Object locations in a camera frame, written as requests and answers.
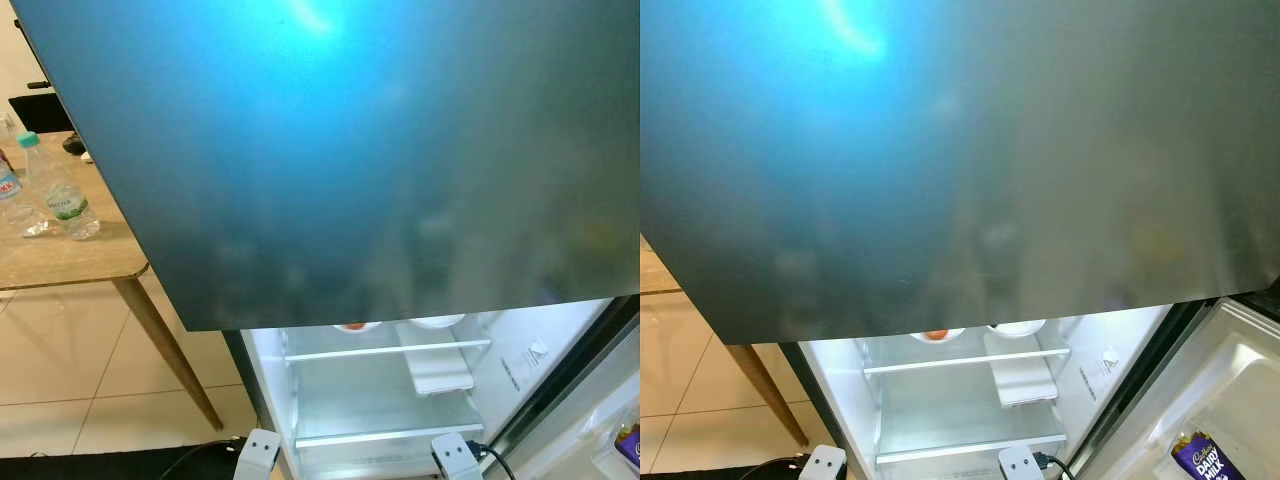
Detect grey steel fridge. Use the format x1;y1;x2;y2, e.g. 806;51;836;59
12;0;641;480
640;0;1280;480

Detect water bottle blue label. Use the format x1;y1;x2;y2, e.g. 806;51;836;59
0;150;51;237

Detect black floor mat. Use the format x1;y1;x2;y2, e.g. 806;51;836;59
0;438;246;480
680;458;813;480

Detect black metal stand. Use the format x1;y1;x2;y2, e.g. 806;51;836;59
8;18;77;137

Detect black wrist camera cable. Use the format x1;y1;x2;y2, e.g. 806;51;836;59
468;443;518;480
1035;452;1079;480
738;455;813;480
158;438;247;480

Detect water bottle green cap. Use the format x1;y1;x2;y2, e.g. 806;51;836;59
17;131;102;242

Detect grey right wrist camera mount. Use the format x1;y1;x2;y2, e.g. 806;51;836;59
431;432;484;480
997;445;1047;480

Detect white lidded plastic container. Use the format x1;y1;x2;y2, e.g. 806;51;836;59
397;322;477;397
982;332;1060;409

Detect purple chocolate box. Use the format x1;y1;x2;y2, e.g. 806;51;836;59
612;421;641;470
1169;429;1247;480

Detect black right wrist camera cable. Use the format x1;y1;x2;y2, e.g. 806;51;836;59
1035;452;1079;480
468;443;518;480

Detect black left wrist camera cable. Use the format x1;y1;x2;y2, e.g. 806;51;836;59
158;438;247;480
738;455;813;480

